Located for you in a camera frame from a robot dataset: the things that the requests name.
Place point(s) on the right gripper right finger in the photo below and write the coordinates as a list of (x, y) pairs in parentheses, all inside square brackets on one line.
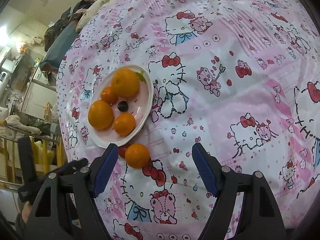
[(260, 217)]

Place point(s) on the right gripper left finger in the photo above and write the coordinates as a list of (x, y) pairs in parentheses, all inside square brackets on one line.
[(65, 206)]

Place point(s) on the small tangerine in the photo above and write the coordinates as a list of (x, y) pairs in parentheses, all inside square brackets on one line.
[(137, 156), (124, 124), (108, 95)]

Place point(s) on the medium orange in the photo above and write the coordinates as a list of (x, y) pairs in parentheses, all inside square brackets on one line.
[(100, 115)]

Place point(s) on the dark grape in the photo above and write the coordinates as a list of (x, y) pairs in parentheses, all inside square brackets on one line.
[(123, 106)]

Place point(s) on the large orange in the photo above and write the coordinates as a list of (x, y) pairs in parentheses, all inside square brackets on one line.
[(125, 83)]

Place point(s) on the pink strawberry pattern plate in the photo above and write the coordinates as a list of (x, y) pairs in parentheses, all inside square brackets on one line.
[(139, 107)]

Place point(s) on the pink cartoon cat bedsheet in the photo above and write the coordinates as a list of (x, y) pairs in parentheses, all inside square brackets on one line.
[(241, 77)]

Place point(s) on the yellow wooden frame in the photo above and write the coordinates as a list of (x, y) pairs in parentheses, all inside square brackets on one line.
[(48, 154)]

